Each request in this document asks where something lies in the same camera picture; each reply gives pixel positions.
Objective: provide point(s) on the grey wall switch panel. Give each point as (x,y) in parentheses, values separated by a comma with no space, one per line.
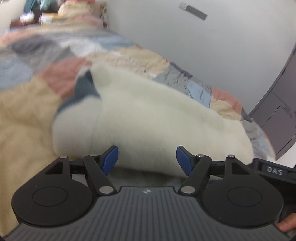
(190,9)

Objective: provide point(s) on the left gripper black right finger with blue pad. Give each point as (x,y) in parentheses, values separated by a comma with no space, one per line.
(229,191)

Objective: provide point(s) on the hanging clothes rack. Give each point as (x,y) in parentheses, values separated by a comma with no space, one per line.
(51,6)

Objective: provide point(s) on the grey door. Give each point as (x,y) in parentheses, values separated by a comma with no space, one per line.
(275,113)

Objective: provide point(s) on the cream fleece garment striped trim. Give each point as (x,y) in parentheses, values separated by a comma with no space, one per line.
(146,120)

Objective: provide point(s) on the pink pillow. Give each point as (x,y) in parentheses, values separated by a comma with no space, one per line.
(93,20)

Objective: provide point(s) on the floral print pillow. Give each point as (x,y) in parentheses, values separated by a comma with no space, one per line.
(104,16)

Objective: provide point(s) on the white crumpled cloth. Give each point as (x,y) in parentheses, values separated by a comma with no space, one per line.
(27,17)

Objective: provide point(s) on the orange shoe box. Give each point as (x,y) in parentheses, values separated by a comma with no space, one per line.
(84,1)

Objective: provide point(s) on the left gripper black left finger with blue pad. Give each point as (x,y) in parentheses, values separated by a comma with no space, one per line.
(65,190)

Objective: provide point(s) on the patchwork plaid bed cover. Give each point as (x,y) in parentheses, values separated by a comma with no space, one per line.
(38,71)

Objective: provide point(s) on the stack of folded clothes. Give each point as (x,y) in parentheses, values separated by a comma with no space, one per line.
(48,17)

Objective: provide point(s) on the person's right hand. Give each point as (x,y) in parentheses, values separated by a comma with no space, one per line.
(288,224)

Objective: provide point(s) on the dark red suitcase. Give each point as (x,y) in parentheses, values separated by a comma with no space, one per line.
(17,24)

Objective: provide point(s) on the cream rolled duvet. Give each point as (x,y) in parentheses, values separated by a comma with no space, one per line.
(71,9)

